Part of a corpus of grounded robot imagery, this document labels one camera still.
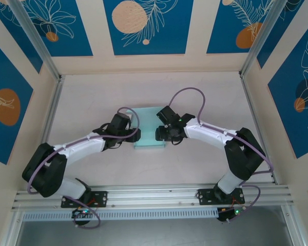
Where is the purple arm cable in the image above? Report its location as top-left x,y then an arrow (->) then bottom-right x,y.
168,87 -> 275,222
27,106 -> 142,229

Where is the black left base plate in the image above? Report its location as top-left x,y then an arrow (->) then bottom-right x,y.
61,191 -> 108,208

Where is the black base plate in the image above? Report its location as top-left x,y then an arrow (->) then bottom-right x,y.
61,191 -> 108,208
198,188 -> 245,206

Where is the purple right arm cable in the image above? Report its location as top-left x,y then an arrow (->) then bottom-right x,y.
168,87 -> 275,222

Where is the aluminium frame bar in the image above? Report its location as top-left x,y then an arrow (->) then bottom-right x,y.
281,204 -> 306,246
1,210 -> 25,246

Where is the blue floral wall panel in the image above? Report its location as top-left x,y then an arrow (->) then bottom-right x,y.
268,23 -> 308,159
206,0 -> 280,55
0,0 -> 44,74
23,0 -> 93,57
0,37 -> 34,165
103,0 -> 195,56
256,0 -> 308,69

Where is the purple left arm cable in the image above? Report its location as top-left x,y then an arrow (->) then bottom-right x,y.
27,106 -> 142,229

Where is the grey metal sheet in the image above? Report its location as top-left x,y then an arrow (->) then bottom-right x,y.
15,206 -> 292,246

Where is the controller board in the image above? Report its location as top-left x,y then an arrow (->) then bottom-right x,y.
71,208 -> 95,218
217,206 -> 247,222

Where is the aluminium side rail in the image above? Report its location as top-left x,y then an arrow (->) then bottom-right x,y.
27,75 -> 66,190
240,73 -> 279,185

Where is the light blue paper box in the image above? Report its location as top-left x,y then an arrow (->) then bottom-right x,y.
128,106 -> 167,150

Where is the long aluminium base rail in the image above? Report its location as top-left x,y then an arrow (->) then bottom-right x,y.
11,182 -> 295,211

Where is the right controller board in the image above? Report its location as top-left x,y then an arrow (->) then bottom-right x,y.
217,206 -> 247,222

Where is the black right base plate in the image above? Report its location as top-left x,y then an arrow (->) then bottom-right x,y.
198,188 -> 245,206

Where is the grey slotted cable duct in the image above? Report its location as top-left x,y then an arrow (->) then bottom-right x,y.
23,208 -> 219,221

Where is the left controller board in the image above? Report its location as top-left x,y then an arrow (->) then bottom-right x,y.
71,208 -> 95,218

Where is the aluminium corner post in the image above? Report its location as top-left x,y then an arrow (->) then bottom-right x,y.
238,0 -> 306,77
7,0 -> 64,83

